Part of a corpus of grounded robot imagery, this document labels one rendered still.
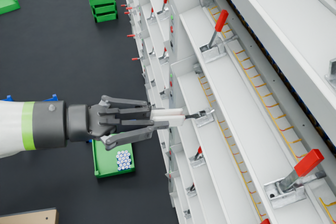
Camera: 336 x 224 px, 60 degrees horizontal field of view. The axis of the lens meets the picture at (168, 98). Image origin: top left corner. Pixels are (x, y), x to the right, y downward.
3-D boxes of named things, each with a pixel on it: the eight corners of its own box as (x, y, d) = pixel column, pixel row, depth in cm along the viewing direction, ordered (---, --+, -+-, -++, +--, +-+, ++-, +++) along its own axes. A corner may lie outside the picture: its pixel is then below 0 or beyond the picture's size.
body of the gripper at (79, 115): (69, 119, 63) (113, 116, 65) (69, 152, 57) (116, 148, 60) (67, 95, 58) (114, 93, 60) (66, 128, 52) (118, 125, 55)
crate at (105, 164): (135, 171, 155) (134, 167, 148) (97, 178, 152) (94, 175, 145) (127, 119, 168) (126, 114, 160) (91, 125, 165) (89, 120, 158)
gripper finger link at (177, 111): (150, 121, 63) (149, 118, 64) (180, 119, 65) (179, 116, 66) (152, 112, 61) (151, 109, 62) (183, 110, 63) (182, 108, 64)
